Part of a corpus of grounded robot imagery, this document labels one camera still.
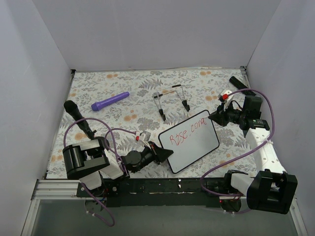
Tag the small whiteboard black frame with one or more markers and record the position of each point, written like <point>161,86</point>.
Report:
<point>190,140</point>

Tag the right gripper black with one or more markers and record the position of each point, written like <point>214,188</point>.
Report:
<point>223,116</point>

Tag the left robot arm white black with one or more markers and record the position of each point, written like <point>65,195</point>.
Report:
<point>86,161</point>

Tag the purple flashlight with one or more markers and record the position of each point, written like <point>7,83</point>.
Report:
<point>97,106</point>

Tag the black base frame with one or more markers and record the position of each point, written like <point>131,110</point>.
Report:
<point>137,192</point>

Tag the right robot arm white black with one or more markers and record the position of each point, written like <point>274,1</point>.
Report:
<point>272,189</point>

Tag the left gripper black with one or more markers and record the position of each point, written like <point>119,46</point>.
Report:
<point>155,152</point>

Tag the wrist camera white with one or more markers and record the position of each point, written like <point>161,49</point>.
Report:
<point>224,96</point>
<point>143,137</point>

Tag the black microphone silver head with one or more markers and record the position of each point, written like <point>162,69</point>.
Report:
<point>239,85</point>

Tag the wire whiteboard stand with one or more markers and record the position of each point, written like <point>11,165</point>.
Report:
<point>174,93</point>

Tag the black microphone on stand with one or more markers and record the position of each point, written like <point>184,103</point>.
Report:
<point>72,109</point>

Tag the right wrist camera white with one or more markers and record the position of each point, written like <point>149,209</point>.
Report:
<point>224,96</point>

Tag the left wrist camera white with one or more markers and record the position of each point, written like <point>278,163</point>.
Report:
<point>143,137</point>

